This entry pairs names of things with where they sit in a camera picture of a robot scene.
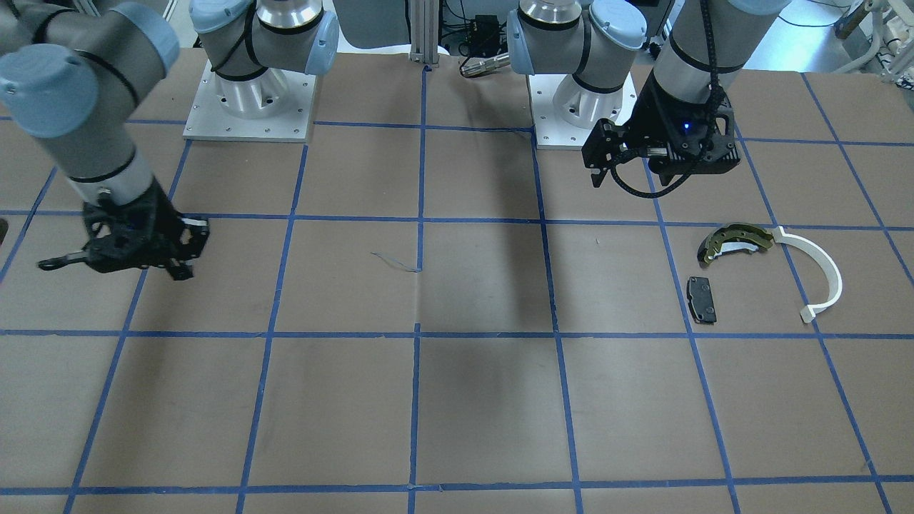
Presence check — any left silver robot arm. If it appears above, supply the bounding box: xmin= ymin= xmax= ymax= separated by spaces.
xmin=506 ymin=1 xmax=787 ymax=198

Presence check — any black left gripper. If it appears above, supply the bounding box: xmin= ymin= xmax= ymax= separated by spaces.
xmin=581 ymin=74 xmax=740 ymax=188

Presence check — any dark grey brake pad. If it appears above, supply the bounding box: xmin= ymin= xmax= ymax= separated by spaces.
xmin=686 ymin=276 xmax=717 ymax=324

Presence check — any white curved plastic bracket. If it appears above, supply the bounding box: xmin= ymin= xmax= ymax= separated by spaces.
xmin=773 ymin=226 xmax=843 ymax=324

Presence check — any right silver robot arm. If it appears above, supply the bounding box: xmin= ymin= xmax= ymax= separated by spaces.
xmin=2 ymin=1 xmax=341 ymax=281

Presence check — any aluminium frame post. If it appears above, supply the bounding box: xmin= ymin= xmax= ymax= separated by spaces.
xmin=407 ymin=1 xmax=440 ymax=68

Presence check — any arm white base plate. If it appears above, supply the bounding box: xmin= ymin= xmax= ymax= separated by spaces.
xmin=183 ymin=62 xmax=318 ymax=143
xmin=528 ymin=74 xmax=637 ymax=150

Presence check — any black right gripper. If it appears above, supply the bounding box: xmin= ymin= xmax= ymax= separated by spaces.
xmin=37 ymin=179 xmax=210 ymax=282

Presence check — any olive green brake shoe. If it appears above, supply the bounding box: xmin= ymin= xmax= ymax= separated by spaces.
xmin=696 ymin=223 xmax=775 ymax=267

